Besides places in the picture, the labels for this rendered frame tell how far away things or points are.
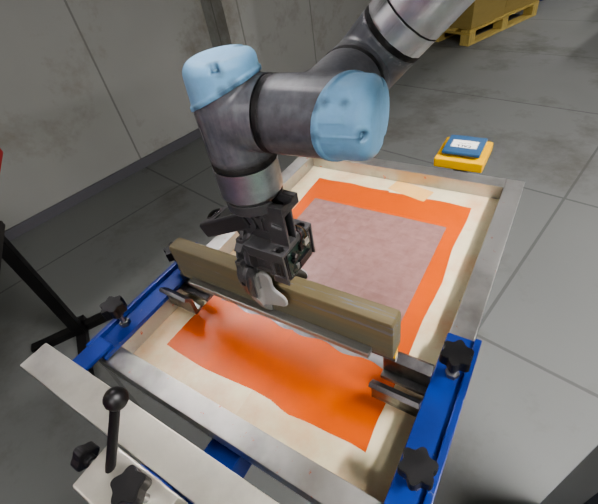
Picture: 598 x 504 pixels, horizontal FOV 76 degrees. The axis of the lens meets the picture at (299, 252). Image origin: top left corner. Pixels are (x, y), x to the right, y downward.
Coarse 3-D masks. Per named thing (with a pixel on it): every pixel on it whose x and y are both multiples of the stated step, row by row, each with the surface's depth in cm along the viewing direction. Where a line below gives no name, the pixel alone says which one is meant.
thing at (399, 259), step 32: (384, 224) 89; (416, 224) 87; (448, 224) 86; (352, 256) 83; (384, 256) 82; (416, 256) 80; (448, 256) 79; (352, 288) 76; (384, 288) 75; (416, 288) 74; (416, 320) 69; (288, 352) 68; (320, 352) 67; (256, 384) 64; (288, 384) 63; (320, 384) 62; (352, 384) 62; (320, 416) 59; (352, 416) 58
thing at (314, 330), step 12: (204, 288) 66; (216, 288) 66; (228, 300) 64; (240, 300) 63; (252, 300) 62; (264, 312) 60; (276, 312) 60; (288, 324) 58; (300, 324) 57; (312, 324) 57; (324, 336) 55; (336, 336) 54; (348, 348) 53; (360, 348) 52
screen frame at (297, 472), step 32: (320, 160) 110; (384, 160) 103; (480, 192) 91; (512, 192) 85; (480, 256) 73; (480, 288) 67; (160, 320) 76; (480, 320) 63; (128, 352) 69; (160, 384) 63; (192, 416) 58; (224, 416) 57; (256, 448) 53; (288, 448) 52; (288, 480) 50; (320, 480) 49
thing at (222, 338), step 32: (320, 192) 103; (352, 192) 100; (384, 192) 98; (320, 224) 93; (352, 224) 91; (320, 256) 84; (192, 320) 76; (224, 320) 75; (256, 320) 74; (192, 352) 71; (224, 352) 70; (256, 352) 69
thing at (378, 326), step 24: (192, 264) 65; (216, 264) 61; (240, 288) 62; (288, 288) 54; (312, 288) 53; (288, 312) 58; (312, 312) 55; (336, 312) 51; (360, 312) 49; (384, 312) 48; (360, 336) 52; (384, 336) 49
